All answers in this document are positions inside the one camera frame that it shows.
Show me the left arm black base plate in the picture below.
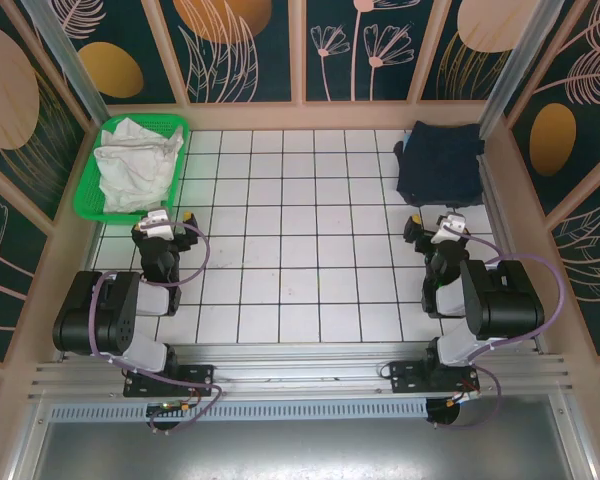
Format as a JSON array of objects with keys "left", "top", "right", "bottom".
[{"left": 123, "top": 364, "right": 216, "bottom": 399}]

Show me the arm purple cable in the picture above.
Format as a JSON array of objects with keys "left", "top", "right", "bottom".
[
  {"left": 87, "top": 222, "right": 225, "bottom": 434},
  {"left": 447, "top": 225, "right": 567, "bottom": 432}
]

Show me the slotted grey cable duct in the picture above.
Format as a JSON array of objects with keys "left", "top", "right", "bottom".
[{"left": 49, "top": 398, "right": 429, "bottom": 421}]

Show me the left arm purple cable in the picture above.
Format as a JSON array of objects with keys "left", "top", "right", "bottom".
[{"left": 87, "top": 222, "right": 225, "bottom": 434}]

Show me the green plastic basket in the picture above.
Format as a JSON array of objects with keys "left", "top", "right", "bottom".
[{"left": 73, "top": 113, "right": 191, "bottom": 221}]

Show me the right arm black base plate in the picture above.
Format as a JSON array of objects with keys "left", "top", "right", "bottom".
[{"left": 389, "top": 359, "right": 481, "bottom": 394}]

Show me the folded navy t-shirt stack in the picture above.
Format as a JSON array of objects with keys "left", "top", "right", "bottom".
[{"left": 393, "top": 119, "right": 486, "bottom": 209}]

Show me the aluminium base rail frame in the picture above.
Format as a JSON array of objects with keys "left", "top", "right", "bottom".
[{"left": 27, "top": 342, "right": 574, "bottom": 401}]

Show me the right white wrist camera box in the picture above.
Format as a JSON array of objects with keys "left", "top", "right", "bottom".
[{"left": 429, "top": 212, "right": 468, "bottom": 246}]

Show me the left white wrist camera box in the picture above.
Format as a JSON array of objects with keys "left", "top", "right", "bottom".
[{"left": 137, "top": 209, "right": 176, "bottom": 240}]

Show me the aluminium corner post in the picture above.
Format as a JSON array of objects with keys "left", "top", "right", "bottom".
[
  {"left": 19, "top": 0, "right": 111, "bottom": 134},
  {"left": 477, "top": 0, "right": 564, "bottom": 141}
]

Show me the grey metal sheet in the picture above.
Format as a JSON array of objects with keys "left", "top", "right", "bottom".
[{"left": 9, "top": 394, "right": 596, "bottom": 480}]

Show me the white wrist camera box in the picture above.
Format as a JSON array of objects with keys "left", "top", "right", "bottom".
[
  {"left": 137, "top": 209, "right": 176, "bottom": 240},
  {"left": 429, "top": 212, "right": 468, "bottom": 246}
]

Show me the white t-shirt with robot print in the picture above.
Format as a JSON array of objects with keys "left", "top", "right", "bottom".
[{"left": 93, "top": 115, "right": 186, "bottom": 194}]

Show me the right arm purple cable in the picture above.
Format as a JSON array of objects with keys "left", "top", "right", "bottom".
[{"left": 447, "top": 225, "right": 567, "bottom": 432}]

